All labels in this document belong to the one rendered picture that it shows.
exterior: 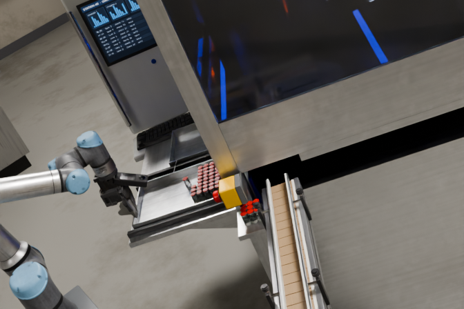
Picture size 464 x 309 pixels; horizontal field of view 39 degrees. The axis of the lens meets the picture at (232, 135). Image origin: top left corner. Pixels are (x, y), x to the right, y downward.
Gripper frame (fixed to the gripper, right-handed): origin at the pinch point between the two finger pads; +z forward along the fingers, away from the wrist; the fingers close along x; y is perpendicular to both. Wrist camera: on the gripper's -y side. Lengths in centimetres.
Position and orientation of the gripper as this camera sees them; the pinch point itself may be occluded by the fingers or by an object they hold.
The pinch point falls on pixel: (137, 213)
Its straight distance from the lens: 235.3
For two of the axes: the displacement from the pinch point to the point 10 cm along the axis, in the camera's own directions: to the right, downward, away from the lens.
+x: 0.2, 4.9, -8.7
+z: 3.6, 8.1, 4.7
